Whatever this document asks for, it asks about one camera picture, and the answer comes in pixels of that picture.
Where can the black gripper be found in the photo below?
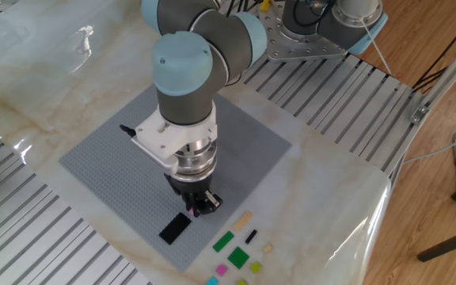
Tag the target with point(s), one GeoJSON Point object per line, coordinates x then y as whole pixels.
{"type": "Point", "coordinates": [192, 187]}

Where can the light pink Lego brick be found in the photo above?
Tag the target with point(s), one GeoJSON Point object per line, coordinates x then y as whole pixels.
{"type": "Point", "coordinates": [191, 212]}

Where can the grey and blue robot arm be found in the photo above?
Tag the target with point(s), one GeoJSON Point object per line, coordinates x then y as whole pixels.
{"type": "Point", "coordinates": [188, 107]}

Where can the large black Lego plate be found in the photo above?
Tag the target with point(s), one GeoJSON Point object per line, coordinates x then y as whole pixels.
{"type": "Point", "coordinates": [175, 229]}

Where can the long green Lego brick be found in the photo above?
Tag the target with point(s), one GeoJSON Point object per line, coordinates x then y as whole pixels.
{"type": "Point", "coordinates": [223, 241]}

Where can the long tan Lego brick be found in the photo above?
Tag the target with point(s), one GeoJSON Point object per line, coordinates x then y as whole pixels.
{"type": "Point", "coordinates": [243, 221]}

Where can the small dark Lego brick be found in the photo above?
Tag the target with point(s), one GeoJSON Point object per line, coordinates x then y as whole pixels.
{"type": "Point", "coordinates": [251, 236]}

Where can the square green Lego plate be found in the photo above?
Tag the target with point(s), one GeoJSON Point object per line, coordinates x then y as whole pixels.
{"type": "Point", "coordinates": [238, 257]}

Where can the small magenta Lego brick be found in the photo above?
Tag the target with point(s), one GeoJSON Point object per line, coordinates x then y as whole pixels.
{"type": "Point", "coordinates": [221, 270]}

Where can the cyan Lego brick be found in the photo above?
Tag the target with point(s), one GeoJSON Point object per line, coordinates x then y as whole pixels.
{"type": "Point", "coordinates": [212, 281]}

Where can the tiny tan Lego brick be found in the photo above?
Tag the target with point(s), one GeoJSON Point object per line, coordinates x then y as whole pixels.
{"type": "Point", "coordinates": [267, 248]}

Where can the small lime Lego brick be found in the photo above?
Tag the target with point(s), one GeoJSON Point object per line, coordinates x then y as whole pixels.
{"type": "Point", "coordinates": [255, 267]}
{"type": "Point", "coordinates": [241, 283]}

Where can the grey Lego baseplate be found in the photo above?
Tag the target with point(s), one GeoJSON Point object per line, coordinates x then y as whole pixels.
{"type": "Point", "coordinates": [105, 170]}

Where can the marble pattern table cover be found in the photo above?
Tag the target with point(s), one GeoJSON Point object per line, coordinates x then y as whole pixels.
{"type": "Point", "coordinates": [34, 79]}

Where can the yellow plastic object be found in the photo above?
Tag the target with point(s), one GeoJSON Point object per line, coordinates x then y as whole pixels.
{"type": "Point", "coordinates": [264, 4]}

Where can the white zip tie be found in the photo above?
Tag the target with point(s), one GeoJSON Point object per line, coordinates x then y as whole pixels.
{"type": "Point", "coordinates": [376, 47]}

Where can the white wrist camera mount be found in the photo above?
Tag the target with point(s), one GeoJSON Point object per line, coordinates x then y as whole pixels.
{"type": "Point", "coordinates": [164, 138]}

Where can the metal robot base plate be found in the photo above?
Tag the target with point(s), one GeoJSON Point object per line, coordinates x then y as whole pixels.
{"type": "Point", "coordinates": [291, 47]}

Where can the aluminium frame profile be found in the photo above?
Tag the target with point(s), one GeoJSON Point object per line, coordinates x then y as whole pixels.
{"type": "Point", "coordinates": [453, 67]}

